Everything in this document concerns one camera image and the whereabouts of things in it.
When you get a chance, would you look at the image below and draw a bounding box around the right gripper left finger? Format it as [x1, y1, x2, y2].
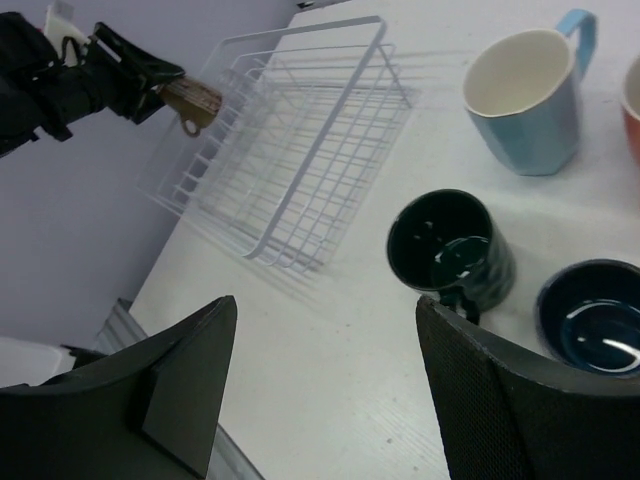
[1, 296, 238, 479]

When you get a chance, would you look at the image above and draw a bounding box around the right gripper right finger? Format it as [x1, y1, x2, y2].
[416, 296, 639, 479]

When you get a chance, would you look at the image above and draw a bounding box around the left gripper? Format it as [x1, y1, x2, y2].
[60, 22, 183, 125]

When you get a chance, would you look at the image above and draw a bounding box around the brown mug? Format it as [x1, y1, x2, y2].
[158, 76, 223, 138]

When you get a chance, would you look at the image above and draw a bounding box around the blue striped mug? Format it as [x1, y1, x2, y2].
[534, 259, 639, 378]

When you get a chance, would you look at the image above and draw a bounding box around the dark green mug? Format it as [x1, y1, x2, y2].
[386, 189, 516, 325]

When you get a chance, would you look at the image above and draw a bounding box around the light blue mug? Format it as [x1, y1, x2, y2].
[462, 9, 598, 176]

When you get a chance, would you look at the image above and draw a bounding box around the orange mug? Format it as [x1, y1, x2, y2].
[621, 57, 640, 163]

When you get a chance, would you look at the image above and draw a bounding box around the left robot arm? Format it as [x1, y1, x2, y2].
[1, 12, 185, 156]

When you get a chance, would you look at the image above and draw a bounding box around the clear dish rack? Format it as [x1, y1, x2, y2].
[139, 16, 411, 274]

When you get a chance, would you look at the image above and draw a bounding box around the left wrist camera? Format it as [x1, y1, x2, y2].
[43, 1, 91, 67]

